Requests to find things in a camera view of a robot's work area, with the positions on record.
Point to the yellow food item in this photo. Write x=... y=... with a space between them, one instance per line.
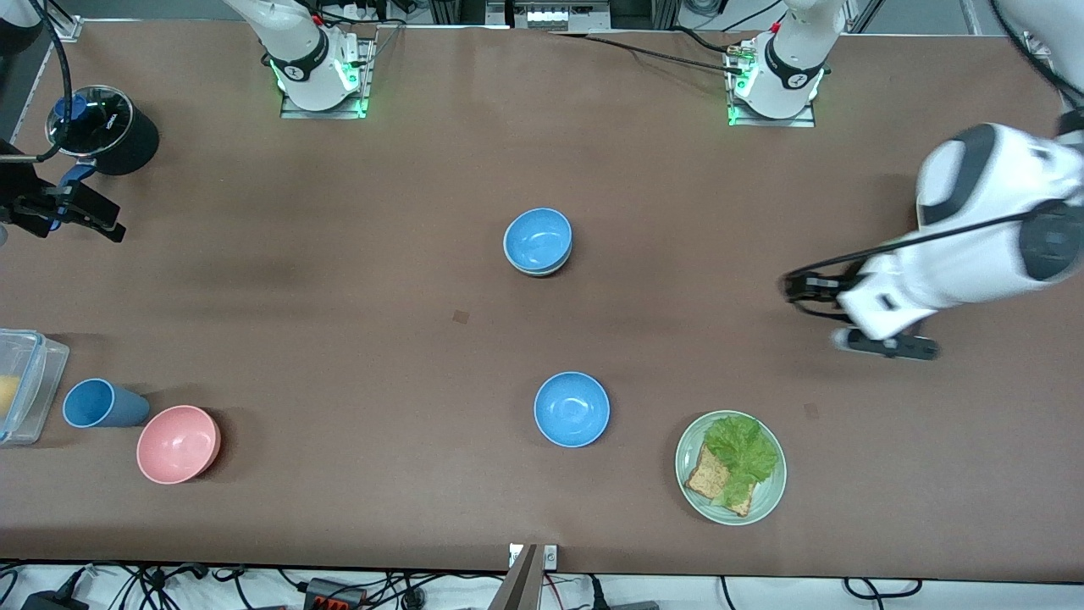
x=7 y=395

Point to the white metal bracket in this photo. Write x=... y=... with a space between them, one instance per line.
x=550 y=556

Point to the pink bowl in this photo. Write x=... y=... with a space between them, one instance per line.
x=178 y=445

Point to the blue cup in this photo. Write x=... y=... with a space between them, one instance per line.
x=97 y=404

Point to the plain blue bowl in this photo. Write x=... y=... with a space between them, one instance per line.
x=572 y=410

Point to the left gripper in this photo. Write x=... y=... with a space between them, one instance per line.
x=820 y=287

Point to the clear plastic container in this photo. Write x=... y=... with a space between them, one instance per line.
x=30 y=381

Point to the white outlet strip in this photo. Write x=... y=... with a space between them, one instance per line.
x=550 y=14

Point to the brown camera stand post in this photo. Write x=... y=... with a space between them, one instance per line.
x=518 y=585

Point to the light green bowl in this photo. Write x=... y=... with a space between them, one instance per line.
x=539 y=273

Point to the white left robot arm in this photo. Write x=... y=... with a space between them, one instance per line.
x=982 y=186

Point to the light green plate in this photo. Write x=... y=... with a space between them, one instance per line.
x=766 y=487

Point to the speckled blue bowl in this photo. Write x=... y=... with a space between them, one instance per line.
x=539 y=237

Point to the black power adapter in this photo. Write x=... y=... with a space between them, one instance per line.
x=52 y=602

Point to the green lettuce leaf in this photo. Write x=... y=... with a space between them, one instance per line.
x=742 y=453

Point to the black orange power strip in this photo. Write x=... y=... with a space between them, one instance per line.
x=334 y=593

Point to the aluminium frame profile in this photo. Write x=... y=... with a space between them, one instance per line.
x=63 y=24

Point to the glass lid blue knob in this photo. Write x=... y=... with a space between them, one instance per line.
x=97 y=119

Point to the brown bread slice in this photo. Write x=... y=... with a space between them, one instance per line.
x=705 y=479

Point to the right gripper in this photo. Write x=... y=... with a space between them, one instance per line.
x=32 y=209

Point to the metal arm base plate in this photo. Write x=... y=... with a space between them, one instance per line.
x=809 y=114
x=366 y=80

